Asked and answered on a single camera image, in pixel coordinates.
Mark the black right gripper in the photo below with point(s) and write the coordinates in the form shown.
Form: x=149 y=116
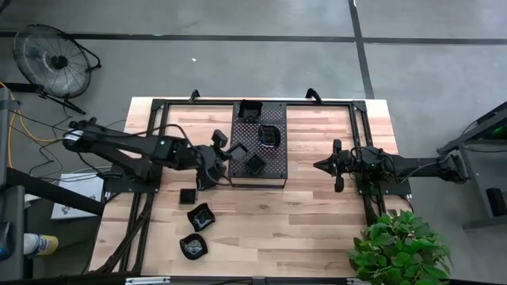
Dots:
x=340 y=185

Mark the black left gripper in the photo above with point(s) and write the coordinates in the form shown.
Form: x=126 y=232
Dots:
x=212 y=160

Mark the black glossy small square plate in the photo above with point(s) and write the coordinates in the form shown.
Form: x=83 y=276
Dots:
x=255 y=165
x=187 y=196
x=241 y=152

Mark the black glossy wavy round plate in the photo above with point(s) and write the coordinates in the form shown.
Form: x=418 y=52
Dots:
x=269 y=135
x=203 y=185
x=193 y=246

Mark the black glossy flared square plate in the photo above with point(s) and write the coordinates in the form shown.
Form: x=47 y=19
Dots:
x=201 y=217
x=250 y=111

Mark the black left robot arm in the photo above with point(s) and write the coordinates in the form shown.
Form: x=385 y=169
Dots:
x=119 y=141

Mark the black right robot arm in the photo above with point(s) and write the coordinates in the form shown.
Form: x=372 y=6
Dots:
x=420 y=168

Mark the black perforated metal rack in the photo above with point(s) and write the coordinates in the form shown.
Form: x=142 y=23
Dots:
x=277 y=166

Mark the green leafy potted plant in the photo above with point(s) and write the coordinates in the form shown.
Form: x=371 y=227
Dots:
x=396 y=249

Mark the white printed box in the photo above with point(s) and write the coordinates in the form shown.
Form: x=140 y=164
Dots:
x=89 y=189

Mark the grey metal workbench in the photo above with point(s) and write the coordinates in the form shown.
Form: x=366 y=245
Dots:
x=481 y=178

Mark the black box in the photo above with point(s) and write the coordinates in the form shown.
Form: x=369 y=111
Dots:
x=497 y=202

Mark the black diagonal beam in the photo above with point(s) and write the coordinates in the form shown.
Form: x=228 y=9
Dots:
x=55 y=193

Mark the black metal floor fan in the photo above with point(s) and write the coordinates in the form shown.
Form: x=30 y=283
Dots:
x=51 y=61

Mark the white yellow spray bottle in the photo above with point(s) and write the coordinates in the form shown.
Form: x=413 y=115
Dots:
x=41 y=244

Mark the grey metal stand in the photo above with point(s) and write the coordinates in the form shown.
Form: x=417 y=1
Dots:
x=16 y=206

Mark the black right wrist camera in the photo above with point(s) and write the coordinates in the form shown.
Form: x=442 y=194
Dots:
x=344 y=163

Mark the silver metal bracket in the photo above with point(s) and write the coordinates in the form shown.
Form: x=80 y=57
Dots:
x=146 y=280

